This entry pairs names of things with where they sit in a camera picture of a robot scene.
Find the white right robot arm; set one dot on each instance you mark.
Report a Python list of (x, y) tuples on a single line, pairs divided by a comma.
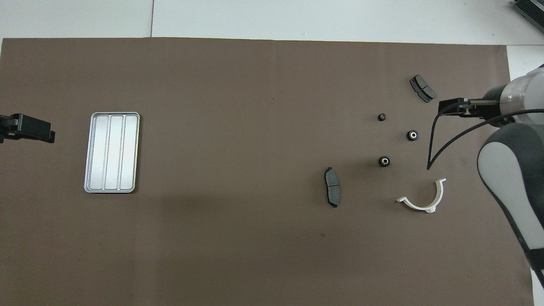
[(505, 178)]

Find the black ribbed metal block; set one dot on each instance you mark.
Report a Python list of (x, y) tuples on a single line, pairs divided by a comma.
[(531, 8)]

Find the single dark grey brake pad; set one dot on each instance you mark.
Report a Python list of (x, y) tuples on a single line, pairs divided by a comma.
[(332, 187)]

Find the brown paper table mat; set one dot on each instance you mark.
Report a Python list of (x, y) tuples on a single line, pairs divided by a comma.
[(255, 106)]

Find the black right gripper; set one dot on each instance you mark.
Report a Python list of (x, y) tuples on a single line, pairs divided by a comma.
[(501, 112)]

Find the small black bearing gear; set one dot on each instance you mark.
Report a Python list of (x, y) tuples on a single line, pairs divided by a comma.
[(382, 116)]

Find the silver ribbed metal tray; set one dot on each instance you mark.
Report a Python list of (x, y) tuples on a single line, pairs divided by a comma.
[(111, 153)]

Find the stacked dark grey brake pads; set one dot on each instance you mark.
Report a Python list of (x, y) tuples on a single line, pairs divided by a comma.
[(423, 88)]

